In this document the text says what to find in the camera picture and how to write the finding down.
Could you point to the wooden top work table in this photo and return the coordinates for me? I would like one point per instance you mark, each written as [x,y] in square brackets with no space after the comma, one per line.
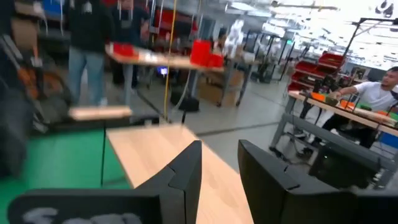
[161,60]

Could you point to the rack of red bins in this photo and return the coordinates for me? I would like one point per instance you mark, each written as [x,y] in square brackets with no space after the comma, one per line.
[317,70]

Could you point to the cardboard box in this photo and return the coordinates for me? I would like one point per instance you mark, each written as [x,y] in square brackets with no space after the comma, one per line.
[217,90]

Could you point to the wooden shelf with black frame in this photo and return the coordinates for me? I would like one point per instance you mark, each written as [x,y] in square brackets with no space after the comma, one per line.
[149,152]

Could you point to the black floor object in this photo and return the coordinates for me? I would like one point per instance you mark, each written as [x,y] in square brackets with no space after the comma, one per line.
[339,169]

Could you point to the grey frame wooden work table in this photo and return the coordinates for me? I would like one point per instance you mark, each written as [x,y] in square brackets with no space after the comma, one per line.
[335,137]

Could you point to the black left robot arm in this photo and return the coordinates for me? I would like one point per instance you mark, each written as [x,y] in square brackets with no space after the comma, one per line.
[12,124]

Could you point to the orange black shop vacuum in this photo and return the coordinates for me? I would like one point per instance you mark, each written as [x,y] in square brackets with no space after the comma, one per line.
[43,84]

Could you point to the tall red plastic bin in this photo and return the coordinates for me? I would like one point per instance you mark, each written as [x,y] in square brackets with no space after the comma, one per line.
[200,53]

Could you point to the white humanoid robot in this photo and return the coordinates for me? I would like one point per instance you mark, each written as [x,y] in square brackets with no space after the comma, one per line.
[234,37]

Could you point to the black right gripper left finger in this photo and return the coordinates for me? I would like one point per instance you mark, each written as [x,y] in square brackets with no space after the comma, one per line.
[183,186]

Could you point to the seated person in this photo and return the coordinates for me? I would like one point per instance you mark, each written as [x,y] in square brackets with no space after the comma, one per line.
[374,93]

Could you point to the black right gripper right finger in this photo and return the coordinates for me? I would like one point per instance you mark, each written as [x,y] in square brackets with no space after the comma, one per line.
[273,193]

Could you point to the standing person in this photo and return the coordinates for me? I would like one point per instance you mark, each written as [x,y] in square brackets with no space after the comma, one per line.
[88,46]
[129,25]

